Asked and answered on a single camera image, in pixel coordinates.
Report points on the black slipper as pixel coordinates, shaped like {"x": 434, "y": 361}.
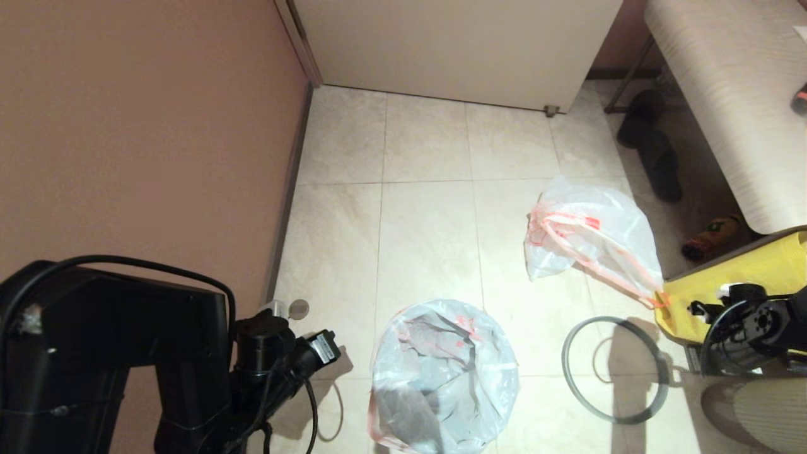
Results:
{"x": 637, "y": 123}
{"x": 663, "y": 170}

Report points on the small metal cabinet foot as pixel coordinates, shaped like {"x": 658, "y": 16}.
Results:
{"x": 550, "y": 112}

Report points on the beige wood-grain bench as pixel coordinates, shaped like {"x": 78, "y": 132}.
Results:
{"x": 725, "y": 94}

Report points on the white cabinet panel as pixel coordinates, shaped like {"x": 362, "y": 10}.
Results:
{"x": 454, "y": 50}

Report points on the white liner bag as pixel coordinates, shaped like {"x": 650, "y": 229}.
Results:
{"x": 441, "y": 378}

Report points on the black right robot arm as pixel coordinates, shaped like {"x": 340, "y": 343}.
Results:
{"x": 766, "y": 328}

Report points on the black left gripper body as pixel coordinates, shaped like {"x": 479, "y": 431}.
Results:
{"x": 325, "y": 350}

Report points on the metal bench leg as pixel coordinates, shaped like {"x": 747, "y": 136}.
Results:
{"x": 624, "y": 79}

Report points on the orange brown shoe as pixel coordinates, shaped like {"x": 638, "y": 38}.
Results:
{"x": 709, "y": 238}

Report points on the yellow fabric bag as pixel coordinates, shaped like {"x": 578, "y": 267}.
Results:
{"x": 693, "y": 309}

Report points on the red black object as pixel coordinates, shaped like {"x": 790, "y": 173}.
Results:
{"x": 802, "y": 104}

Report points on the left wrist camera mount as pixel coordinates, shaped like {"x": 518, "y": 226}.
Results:
{"x": 265, "y": 340}

